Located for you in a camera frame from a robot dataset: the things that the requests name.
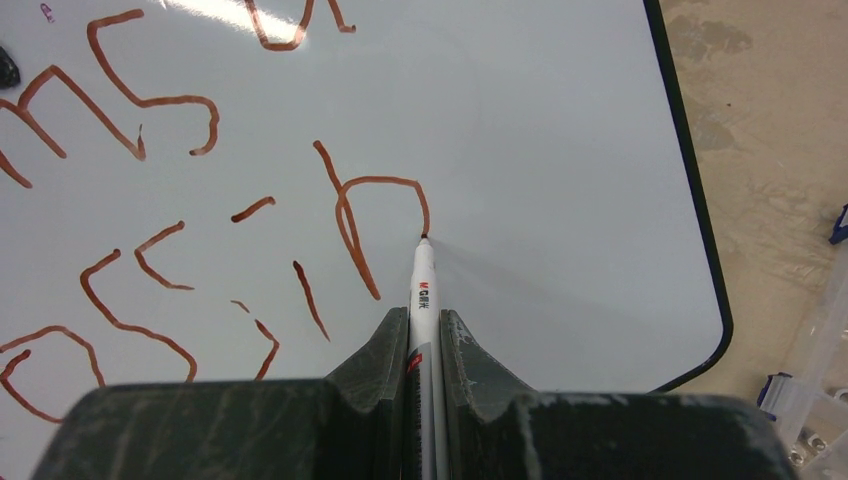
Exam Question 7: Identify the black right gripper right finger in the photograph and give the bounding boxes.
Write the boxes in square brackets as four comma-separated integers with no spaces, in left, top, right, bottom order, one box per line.
[440,311,531,479]

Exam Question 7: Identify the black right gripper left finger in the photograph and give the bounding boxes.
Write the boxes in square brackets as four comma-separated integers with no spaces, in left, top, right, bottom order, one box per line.
[324,307,408,479]

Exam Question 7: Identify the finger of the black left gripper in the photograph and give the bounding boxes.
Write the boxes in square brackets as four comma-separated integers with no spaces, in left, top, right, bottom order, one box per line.
[0,47,21,90]

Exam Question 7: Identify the white marker pen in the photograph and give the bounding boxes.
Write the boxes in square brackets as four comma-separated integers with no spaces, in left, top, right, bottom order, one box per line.
[402,236,451,479]

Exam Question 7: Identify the white whiteboard black frame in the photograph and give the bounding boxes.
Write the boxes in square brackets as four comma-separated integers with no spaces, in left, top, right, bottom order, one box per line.
[1,1,733,479]

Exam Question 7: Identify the clear plastic screw organizer box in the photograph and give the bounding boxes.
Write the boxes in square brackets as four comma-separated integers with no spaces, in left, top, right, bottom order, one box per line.
[757,209,847,479]

